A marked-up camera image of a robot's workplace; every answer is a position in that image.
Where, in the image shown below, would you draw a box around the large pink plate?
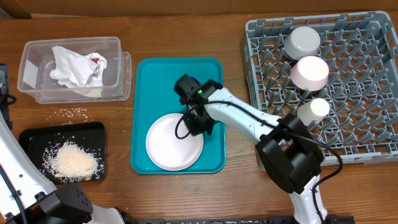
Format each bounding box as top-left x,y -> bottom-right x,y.
146,113 -> 204,171

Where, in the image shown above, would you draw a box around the white napkin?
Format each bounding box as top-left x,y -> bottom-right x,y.
50,46 -> 108,98

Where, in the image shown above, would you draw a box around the rice pile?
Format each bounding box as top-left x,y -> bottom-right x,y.
39,141 -> 105,184

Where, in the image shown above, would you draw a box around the red wrapper scrap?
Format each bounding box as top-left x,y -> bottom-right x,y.
90,57 -> 102,78

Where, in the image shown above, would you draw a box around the grey bowl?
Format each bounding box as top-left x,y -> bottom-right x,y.
284,26 -> 320,60

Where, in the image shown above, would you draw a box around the small pink bowl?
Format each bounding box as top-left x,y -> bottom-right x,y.
290,56 -> 329,91

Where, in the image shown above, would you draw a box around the white paper cup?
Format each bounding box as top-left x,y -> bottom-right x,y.
297,98 -> 330,126

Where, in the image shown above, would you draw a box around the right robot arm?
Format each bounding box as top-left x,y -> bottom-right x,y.
174,74 -> 328,223

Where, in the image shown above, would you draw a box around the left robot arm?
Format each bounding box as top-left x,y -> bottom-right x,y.
1,63 -> 135,224

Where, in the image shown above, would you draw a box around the grey dishwasher rack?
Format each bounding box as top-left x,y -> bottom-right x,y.
241,11 -> 397,165

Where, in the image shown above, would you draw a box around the teal serving tray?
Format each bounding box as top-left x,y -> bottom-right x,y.
131,57 -> 226,174

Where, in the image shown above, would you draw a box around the spilled rice grains on table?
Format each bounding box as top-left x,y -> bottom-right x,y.
46,107 -> 92,126

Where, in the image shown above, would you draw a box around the clear plastic storage bin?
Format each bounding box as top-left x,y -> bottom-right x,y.
17,37 -> 132,104

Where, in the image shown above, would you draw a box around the black plastic tray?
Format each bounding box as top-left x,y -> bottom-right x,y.
19,121 -> 106,185

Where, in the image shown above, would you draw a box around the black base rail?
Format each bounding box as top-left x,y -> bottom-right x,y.
135,215 -> 355,224

